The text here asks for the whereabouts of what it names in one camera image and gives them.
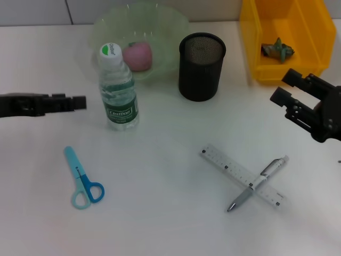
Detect translucent green fruit bowl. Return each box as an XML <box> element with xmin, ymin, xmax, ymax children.
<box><xmin>89</xmin><ymin>2</ymin><xmax>190</xmax><ymax>86</ymax></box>

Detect clear plastic ruler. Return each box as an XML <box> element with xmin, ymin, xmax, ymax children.
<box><xmin>199</xmin><ymin>143</ymin><xmax>288</xmax><ymax>212</ymax></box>

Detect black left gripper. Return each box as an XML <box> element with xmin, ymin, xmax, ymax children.
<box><xmin>0</xmin><ymin>92</ymin><xmax>87</xmax><ymax>118</ymax></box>

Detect green plastic wrapper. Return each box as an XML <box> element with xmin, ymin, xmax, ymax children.
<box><xmin>261</xmin><ymin>37</ymin><xmax>296</xmax><ymax>64</ymax></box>

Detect black mesh pen holder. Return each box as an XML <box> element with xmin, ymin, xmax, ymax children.
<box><xmin>178</xmin><ymin>32</ymin><xmax>228</xmax><ymax>102</ymax></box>

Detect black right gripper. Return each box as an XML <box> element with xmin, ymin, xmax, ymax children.
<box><xmin>269</xmin><ymin>68</ymin><xmax>341</xmax><ymax>144</ymax></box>

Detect yellow plastic bin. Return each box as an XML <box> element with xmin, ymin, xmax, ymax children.
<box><xmin>239</xmin><ymin>0</ymin><xmax>337</xmax><ymax>85</ymax></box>

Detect blue safety scissors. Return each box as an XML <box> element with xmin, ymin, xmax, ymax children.
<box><xmin>63</xmin><ymin>146</ymin><xmax>105</xmax><ymax>211</ymax></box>

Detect pink toy peach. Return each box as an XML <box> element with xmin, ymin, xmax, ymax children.
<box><xmin>122</xmin><ymin>41</ymin><xmax>153</xmax><ymax>72</ymax></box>

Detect clear green-label water bottle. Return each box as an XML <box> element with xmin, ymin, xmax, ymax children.
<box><xmin>98</xmin><ymin>42</ymin><xmax>140</xmax><ymax>132</ymax></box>

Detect white grey ballpoint pen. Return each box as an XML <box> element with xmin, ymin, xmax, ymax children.
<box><xmin>226</xmin><ymin>155</ymin><xmax>290</xmax><ymax>213</ymax></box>

